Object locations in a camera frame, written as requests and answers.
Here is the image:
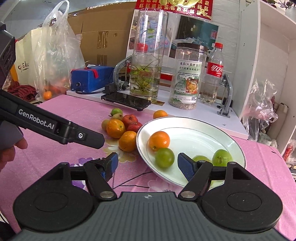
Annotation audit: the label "crumpled plastic bag shelf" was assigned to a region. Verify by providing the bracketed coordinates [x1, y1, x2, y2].
[242, 79, 278, 142]

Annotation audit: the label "red small apple front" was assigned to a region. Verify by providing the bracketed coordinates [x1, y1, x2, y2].
[126, 122, 142, 133]

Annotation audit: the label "grey bracket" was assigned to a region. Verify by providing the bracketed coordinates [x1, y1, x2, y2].
[112, 55, 132, 91]
[217, 74, 233, 118]

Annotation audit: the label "white paper shopping bag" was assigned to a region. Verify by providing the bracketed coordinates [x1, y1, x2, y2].
[15, 28, 42, 87]

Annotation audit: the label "black power adapter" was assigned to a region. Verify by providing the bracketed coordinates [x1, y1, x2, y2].
[104, 82, 122, 94]

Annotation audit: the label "cardboard box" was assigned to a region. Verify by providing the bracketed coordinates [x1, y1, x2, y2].
[68, 2, 135, 67]

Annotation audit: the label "bedding poster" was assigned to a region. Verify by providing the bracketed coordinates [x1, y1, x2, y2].
[125, 9, 219, 70]

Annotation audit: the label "yellow-green fruit left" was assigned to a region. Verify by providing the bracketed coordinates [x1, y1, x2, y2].
[101, 119, 110, 132]

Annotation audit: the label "grey bracket left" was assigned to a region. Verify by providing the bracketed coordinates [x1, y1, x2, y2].
[112, 55, 132, 91]

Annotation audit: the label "black smartphone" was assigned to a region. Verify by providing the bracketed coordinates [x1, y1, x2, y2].
[101, 92, 151, 111]

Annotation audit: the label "glass vase with plant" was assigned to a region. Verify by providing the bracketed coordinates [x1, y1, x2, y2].
[129, 9, 168, 100]

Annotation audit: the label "green small fruit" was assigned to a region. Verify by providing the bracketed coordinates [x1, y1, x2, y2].
[110, 108, 123, 116]

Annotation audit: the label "white round plate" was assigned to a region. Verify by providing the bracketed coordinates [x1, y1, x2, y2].
[136, 116, 246, 187]

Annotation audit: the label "red cap clear bottle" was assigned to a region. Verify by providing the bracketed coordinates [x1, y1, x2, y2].
[132, 43, 148, 70]

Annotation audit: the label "plastic jar with label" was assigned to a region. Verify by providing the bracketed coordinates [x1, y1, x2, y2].
[169, 42, 208, 110]

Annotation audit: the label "clear plastic bag fruits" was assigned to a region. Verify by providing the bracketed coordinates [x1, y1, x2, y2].
[34, 1, 85, 101]

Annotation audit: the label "blue electronic box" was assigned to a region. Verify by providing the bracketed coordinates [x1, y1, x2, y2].
[70, 65, 114, 93]

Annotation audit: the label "white raised board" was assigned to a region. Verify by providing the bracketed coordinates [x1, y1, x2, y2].
[66, 86, 249, 140]

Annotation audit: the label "green fruit behind finger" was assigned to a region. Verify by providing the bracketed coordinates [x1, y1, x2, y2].
[193, 155, 212, 163]

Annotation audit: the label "person's left hand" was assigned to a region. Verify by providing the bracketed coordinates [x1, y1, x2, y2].
[0, 138, 28, 171]

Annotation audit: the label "orange tangerine in plate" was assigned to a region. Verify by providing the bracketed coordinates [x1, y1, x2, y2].
[148, 131, 170, 152]

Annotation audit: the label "white shelf unit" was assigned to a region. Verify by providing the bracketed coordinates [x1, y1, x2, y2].
[232, 1, 295, 154]

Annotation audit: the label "red knitted cloth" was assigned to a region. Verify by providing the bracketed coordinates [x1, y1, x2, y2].
[7, 81, 37, 102]

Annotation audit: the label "green fruit right plate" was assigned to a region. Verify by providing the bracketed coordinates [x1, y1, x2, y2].
[212, 149, 233, 167]

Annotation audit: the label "cola bottle red label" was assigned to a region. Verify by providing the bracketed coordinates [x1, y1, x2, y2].
[200, 42, 224, 105]

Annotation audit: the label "grey bracket right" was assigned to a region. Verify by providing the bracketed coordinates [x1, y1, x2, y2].
[217, 74, 233, 118]

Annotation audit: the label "large orange tangerine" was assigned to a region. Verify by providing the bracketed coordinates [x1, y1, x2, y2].
[106, 119, 125, 139]

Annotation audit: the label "yellow-brown small fruit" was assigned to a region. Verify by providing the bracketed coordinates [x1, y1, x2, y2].
[112, 113, 123, 121]

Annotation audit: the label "red small apple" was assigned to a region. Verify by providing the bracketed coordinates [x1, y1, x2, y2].
[126, 122, 142, 133]
[122, 114, 138, 128]

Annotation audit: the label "green fruit in plate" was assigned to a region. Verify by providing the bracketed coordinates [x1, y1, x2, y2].
[155, 148, 175, 168]

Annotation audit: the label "gold sticker label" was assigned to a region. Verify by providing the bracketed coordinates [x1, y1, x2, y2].
[151, 100, 165, 106]

